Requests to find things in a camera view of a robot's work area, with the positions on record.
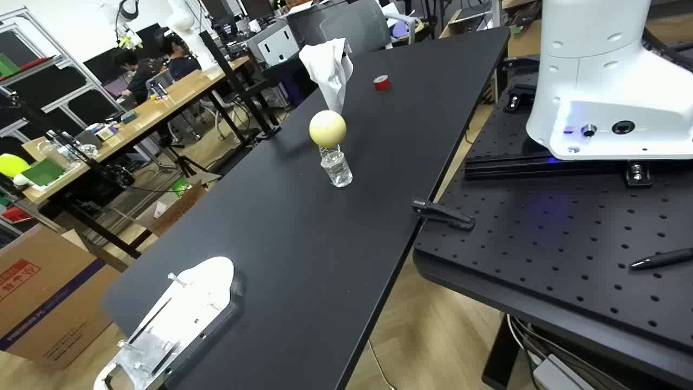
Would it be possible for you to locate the white cloth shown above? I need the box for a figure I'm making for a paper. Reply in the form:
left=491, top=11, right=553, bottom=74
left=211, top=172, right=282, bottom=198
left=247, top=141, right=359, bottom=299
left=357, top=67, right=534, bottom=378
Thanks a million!
left=297, top=36, right=357, bottom=114

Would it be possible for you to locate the bright green object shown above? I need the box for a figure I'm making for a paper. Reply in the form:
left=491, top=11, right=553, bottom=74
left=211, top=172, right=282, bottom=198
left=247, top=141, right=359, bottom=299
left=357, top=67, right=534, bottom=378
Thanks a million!
left=0, top=151, right=33, bottom=182

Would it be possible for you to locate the clear glass cup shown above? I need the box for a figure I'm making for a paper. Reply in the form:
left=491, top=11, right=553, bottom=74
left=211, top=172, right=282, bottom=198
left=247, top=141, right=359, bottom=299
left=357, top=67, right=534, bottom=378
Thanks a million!
left=317, top=144, right=354, bottom=190

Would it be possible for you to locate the pale yellow ball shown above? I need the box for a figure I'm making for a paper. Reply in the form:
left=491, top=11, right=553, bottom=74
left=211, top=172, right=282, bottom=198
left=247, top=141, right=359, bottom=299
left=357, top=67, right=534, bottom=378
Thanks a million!
left=307, top=107, right=349, bottom=151

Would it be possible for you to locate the white computer case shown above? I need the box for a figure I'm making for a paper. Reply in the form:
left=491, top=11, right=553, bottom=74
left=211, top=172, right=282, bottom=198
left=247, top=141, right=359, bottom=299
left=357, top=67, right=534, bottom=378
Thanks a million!
left=247, top=21, right=302, bottom=68

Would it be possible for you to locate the small brown cardboard box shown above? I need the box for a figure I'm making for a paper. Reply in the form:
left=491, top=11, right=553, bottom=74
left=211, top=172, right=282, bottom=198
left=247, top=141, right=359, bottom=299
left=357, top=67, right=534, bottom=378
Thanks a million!
left=145, top=182, right=208, bottom=237

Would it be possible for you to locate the white clear plastic device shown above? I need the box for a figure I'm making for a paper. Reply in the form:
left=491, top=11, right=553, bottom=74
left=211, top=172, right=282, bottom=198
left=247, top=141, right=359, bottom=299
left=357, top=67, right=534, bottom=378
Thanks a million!
left=93, top=252, right=245, bottom=390

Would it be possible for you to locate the long wooden desk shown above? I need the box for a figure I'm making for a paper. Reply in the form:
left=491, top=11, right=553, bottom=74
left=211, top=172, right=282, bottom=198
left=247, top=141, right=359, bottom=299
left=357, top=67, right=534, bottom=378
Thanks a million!
left=19, top=54, right=255, bottom=207

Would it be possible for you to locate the seated person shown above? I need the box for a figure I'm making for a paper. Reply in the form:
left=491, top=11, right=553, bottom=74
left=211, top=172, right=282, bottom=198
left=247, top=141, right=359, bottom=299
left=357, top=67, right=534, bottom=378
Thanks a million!
left=126, top=35, right=203, bottom=103

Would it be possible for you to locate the black perforated mounting board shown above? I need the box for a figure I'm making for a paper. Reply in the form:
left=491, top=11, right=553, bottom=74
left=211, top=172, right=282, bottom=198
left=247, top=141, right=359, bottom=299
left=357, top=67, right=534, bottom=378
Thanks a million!
left=412, top=68, right=693, bottom=390

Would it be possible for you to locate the grey power adapter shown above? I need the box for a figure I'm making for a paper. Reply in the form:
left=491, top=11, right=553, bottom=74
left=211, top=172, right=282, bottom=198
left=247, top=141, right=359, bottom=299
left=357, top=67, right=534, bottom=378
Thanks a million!
left=530, top=351, right=596, bottom=390

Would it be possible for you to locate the black mounting bolt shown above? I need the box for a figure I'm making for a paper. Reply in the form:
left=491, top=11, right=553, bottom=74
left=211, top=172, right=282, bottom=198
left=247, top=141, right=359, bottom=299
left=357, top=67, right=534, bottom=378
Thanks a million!
left=623, top=163, right=654, bottom=190

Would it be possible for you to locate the dark green board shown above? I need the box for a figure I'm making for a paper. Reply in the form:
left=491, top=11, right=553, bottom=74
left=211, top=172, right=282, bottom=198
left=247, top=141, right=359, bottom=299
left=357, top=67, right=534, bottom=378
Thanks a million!
left=19, top=156, right=69, bottom=193

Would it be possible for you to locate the black pen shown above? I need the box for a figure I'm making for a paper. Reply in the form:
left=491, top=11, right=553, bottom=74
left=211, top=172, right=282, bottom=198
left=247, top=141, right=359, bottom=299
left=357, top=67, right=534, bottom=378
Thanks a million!
left=628, top=245, right=693, bottom=272

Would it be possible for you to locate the large cardboard box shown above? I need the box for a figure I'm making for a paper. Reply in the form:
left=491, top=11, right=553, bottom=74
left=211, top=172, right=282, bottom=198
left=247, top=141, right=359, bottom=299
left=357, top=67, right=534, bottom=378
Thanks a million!
left=0, top=223, right=126, bottom=373

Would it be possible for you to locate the black clamp handle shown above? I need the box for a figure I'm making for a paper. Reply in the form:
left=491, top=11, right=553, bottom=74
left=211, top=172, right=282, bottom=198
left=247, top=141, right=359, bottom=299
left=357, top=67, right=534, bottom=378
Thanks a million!
left=412, top=196, right=478, bottom=234

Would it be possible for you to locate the black metal rail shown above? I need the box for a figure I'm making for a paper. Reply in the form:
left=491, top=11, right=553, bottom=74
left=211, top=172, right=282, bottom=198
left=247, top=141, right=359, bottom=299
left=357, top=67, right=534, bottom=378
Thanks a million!
left=462, top=151, right=693, bottom=182

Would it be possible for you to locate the aluminium frame rack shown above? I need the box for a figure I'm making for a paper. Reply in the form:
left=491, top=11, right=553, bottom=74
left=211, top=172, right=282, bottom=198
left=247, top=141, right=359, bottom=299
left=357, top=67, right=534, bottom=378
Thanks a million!
left=0, top=7, right=121, bottom=143

